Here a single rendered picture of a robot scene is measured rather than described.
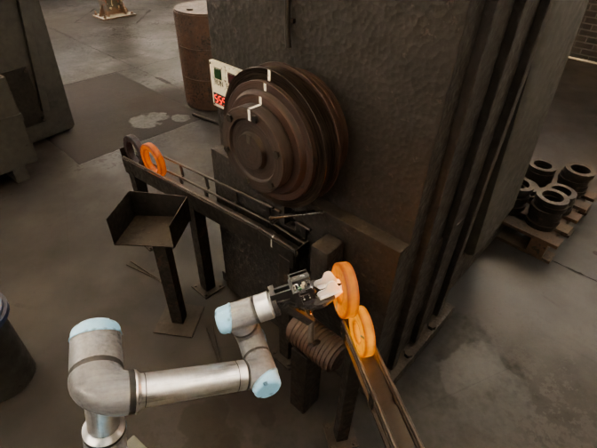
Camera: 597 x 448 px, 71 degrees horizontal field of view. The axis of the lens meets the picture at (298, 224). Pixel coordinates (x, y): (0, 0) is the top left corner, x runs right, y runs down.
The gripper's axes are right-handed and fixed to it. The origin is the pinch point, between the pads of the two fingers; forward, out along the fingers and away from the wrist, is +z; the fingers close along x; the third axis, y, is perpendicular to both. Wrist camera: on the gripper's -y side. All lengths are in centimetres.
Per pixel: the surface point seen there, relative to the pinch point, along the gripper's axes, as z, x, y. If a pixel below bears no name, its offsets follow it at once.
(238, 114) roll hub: -13, 47, 35
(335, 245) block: 3.5, 29.3, -13.4
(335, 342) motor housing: -6.9, 9.2, -38.3
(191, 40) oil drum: -43, 334, -12
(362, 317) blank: 2.6, -0.8, -15.4
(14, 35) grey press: -160, 294, 38
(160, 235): -63, 71, -16
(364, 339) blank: 1.2, -5.9, -18.5
